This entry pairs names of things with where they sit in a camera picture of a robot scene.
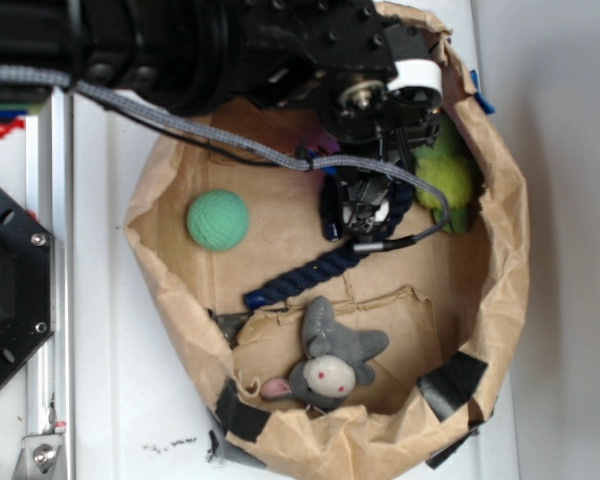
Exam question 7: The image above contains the metal corner bracket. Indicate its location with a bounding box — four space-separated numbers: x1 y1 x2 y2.
11 433 68 480

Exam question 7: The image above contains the black tape patch bottom-left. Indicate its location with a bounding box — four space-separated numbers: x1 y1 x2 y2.
208 379 271 470

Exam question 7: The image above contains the green plush frog toy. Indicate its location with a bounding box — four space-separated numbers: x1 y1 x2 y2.
413 113 479 234

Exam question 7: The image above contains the aluminium frame rail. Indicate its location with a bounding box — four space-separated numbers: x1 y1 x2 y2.
25 90 76 479

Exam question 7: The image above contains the grey braided cable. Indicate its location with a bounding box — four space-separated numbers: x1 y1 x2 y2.
0 63 451 254

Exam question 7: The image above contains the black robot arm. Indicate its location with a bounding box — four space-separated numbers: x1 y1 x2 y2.
0 1 442 251

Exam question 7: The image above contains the dark blue twisted rope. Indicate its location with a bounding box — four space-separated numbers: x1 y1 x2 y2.
243 179 414 312

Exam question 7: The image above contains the green knitted ball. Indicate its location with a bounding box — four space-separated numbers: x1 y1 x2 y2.
186 189 250 252

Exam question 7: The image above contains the blue tape strip right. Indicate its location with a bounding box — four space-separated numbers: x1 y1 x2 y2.
469 69 496 115

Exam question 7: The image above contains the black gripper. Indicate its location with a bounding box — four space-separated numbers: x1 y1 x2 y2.
318 21 443 238

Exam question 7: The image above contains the black tape patch right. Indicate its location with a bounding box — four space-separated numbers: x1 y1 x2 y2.
417 351 488 422

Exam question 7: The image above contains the brown paper bag container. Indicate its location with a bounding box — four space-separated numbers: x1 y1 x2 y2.
125 2 530 479

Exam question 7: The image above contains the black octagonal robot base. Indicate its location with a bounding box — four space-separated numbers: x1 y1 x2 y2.
0 187 54 390

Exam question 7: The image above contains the grey plush donkey toy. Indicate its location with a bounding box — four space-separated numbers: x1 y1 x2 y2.
260 296 389 411

